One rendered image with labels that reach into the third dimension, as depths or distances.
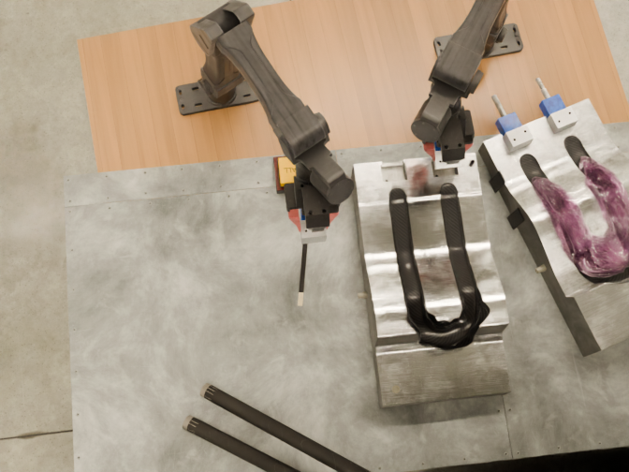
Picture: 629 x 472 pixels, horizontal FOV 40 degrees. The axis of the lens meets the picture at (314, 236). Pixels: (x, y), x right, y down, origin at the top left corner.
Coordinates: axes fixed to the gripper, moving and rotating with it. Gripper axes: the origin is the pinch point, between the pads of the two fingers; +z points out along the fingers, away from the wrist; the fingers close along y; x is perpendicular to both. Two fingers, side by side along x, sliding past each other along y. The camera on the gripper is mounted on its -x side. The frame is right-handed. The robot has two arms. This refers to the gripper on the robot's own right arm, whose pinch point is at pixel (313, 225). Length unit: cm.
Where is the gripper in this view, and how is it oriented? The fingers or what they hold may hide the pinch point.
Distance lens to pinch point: 169.6
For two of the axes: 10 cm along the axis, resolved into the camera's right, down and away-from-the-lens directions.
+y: 9.9, -1.0, 0.6
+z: 0.2, 6.7, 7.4
